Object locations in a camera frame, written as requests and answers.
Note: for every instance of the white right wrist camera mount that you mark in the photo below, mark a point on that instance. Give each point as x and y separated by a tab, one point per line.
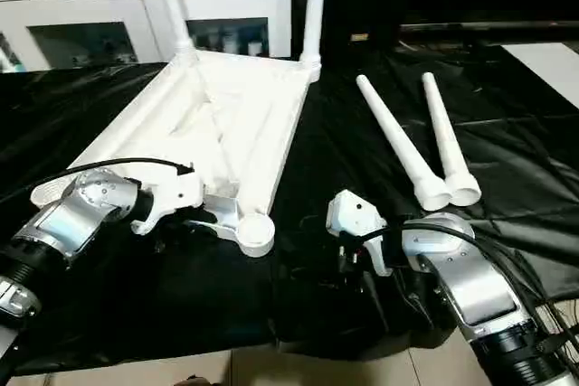
355	214

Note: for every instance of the white plastic table leg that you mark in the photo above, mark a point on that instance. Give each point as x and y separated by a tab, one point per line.
315	6
443	133
393	137
172	6

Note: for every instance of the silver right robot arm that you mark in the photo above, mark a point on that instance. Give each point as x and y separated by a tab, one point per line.
461	277

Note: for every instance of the white plastic table top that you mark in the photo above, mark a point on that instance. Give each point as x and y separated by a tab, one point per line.
226	115

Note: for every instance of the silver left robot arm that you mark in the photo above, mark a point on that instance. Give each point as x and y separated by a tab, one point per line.
72	214

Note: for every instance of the white board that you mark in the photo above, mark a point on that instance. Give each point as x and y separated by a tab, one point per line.
547	70

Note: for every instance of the black plastic mat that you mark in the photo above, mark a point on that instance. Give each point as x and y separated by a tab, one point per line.
507	151

